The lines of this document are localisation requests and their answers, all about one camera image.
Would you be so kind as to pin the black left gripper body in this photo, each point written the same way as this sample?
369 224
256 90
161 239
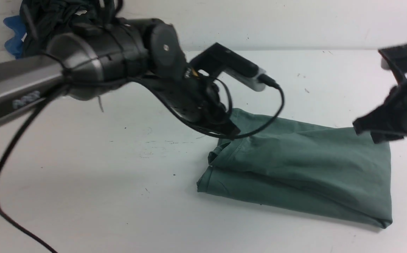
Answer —
194 99

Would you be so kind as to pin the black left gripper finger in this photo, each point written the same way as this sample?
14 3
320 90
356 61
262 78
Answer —
226 130

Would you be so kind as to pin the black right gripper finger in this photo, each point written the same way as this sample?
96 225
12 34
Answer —
380 124

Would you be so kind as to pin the green long-sleeve top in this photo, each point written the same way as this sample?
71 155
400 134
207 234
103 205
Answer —
307 168

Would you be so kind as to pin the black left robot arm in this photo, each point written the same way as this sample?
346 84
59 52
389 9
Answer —
92 61

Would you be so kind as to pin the dark green crumpled garment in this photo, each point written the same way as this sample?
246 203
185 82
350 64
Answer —
44 19

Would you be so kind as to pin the blue crumpled garment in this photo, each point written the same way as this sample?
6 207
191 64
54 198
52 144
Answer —
14 45

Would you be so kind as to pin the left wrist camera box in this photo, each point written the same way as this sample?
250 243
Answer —
218 59

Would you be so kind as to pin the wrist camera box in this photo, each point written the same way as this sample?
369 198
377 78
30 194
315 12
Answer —
394 59
218 59

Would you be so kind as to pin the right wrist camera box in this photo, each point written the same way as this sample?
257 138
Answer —
394 59

